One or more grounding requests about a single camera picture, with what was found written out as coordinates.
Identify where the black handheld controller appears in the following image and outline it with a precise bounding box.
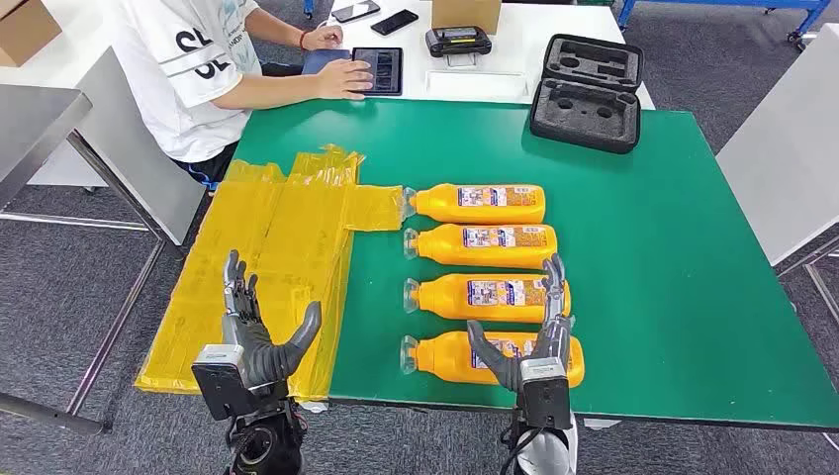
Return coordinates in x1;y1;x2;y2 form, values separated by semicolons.
424;26;493;69

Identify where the orange detergent bottle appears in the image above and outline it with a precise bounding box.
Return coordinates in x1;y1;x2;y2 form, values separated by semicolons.
401;183;547;226
400;331;586;389
402;223;559;271
402;273;572;325

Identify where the small cardboard box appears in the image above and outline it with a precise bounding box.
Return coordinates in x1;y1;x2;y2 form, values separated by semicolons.
430;0;503;36

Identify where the yellow plastic sheet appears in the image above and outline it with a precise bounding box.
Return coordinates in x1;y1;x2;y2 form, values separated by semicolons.
134;143;407;403

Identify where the black smartphone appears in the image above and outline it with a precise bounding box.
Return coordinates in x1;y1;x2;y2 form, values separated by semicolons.
370;9;420;36

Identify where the person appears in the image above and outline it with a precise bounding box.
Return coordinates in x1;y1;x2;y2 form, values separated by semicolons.
108;0;375;191

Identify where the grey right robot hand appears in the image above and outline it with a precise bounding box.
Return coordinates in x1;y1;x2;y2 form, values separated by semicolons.
466;253;577;395

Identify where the smartphone with lit screen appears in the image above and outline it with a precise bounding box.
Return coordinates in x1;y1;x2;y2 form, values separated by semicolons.
330;0;382;24

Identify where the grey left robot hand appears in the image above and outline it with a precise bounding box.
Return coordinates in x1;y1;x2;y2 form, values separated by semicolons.
221;248;324;388

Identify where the black foam-lined case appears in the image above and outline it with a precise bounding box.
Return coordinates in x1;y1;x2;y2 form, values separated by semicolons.
529;34;645;155

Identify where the white side table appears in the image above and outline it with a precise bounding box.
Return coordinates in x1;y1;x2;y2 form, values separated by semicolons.
715;23;839;269

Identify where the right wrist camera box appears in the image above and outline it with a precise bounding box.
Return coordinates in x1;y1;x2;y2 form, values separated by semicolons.
517;356;573;430

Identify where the blue wheeled frame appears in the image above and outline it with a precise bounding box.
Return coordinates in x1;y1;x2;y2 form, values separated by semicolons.
615;0;834;50

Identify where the black tablet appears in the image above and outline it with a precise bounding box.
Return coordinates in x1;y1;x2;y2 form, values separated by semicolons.
351;47;405;98

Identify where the person's right hand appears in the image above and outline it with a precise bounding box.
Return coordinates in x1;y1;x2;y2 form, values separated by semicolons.
316;58;375;101

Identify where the person's hand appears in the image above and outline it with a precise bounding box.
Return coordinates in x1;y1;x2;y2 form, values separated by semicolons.
300;25;345;52
316;58;375;101

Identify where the large cardboard box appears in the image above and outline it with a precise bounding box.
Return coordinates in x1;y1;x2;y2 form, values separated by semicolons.
0;0;63;68

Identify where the blue tablet cover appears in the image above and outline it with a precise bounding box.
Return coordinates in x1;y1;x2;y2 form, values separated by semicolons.
301;48;353;76

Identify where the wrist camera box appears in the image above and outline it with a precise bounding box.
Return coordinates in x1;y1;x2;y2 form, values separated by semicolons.
191;343;260;421
517;356;573;430

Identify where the white desk with side panel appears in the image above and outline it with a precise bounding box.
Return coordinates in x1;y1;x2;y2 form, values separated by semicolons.
0;0;210;249

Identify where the person's left hand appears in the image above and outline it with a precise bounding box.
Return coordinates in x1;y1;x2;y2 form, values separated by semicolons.
300;25;345;52

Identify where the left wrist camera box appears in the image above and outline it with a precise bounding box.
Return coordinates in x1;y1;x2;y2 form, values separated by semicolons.
191;343;260;421

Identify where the steel table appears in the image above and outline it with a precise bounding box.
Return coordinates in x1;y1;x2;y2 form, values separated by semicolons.
0;83;191;437

